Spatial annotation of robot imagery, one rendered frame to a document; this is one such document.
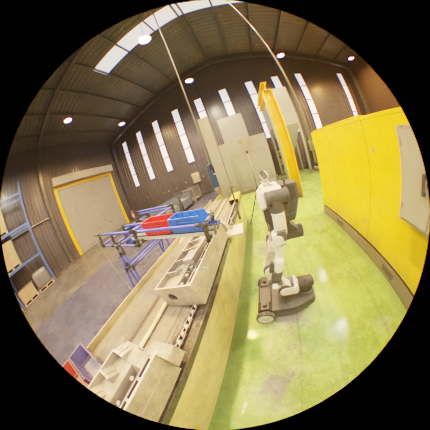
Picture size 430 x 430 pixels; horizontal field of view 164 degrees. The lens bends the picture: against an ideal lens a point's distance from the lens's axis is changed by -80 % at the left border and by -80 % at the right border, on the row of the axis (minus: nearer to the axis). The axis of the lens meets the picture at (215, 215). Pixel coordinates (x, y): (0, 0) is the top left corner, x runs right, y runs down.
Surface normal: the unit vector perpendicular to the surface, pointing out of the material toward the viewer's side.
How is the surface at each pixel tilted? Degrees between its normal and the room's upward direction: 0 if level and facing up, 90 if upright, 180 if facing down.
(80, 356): 88
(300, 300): 0
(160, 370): 80
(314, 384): 0
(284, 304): 0
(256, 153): 90
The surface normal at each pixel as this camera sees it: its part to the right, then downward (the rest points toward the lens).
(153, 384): 0.86, -0.37
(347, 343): -0.31, -0.91
